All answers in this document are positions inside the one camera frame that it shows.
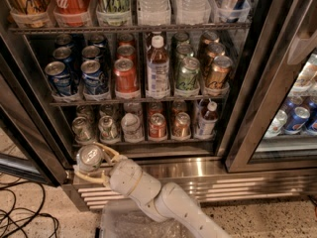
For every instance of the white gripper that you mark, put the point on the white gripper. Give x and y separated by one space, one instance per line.
125 177

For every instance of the green 7up can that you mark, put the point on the green 7up can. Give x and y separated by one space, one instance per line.
85 111
83 130
89 158
108 128

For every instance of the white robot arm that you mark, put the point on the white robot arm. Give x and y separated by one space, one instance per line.
148 189

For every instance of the green 7up can left front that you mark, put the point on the green 7up can left front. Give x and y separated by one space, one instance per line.
83 130

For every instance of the clear water bottle bottom shelf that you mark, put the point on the clear water bottle bottom shelf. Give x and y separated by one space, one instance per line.
132 128

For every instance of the green 7up can left rear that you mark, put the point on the green 7up can left rear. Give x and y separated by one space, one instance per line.
85 111

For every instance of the red soda can bottom front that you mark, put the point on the red soda can bottom front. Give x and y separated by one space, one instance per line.
157 126

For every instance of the red soda can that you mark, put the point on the red soda can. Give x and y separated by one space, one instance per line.
125 76
157 126

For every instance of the orange soda can bottom front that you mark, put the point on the orange soda can bottom front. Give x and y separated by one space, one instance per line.
181 125

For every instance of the blue pepsi can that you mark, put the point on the blue pepsi can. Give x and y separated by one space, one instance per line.
63 80
95 79

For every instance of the red soda can middle front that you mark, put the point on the red soda can middle front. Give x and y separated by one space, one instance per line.
125 76

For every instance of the brown tea bottle middle shelf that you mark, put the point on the brown tea bottle middle shelf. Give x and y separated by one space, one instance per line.
158 69

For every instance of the brown tea bottle shelf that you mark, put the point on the brown tea bottle shelf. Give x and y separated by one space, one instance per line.
207 119
158 69

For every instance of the steel fridge base grille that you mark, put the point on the steel fridge base grille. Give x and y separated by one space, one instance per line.
203 178

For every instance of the blue pepsi can front left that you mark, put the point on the blue pepsi can front left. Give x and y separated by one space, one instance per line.
63 80

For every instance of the brown tea bottle bottom shelf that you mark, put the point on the brown tea bottle bottom shelf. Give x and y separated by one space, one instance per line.
207 119

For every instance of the green lacroix can middle front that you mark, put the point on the green lacroix can middle front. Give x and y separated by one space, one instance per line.
187 74

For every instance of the gold lacroix can middle front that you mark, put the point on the gold lacroix can middle front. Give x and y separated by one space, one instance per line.
218 72

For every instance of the red coca-cola can top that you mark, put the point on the red coca-cola can top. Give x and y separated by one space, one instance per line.
71 11

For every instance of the yellow lacroix can top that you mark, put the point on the yellow lacroix can top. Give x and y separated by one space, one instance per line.
31 13

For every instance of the blue pepsi can right fridge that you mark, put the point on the blue pepsi can right fridge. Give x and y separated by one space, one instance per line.
297 118

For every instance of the clear plastic bin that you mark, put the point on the clear plastic bin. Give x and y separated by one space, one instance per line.
125 219

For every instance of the steel fridge door frame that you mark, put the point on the steel fridge door frame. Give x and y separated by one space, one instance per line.
279 43

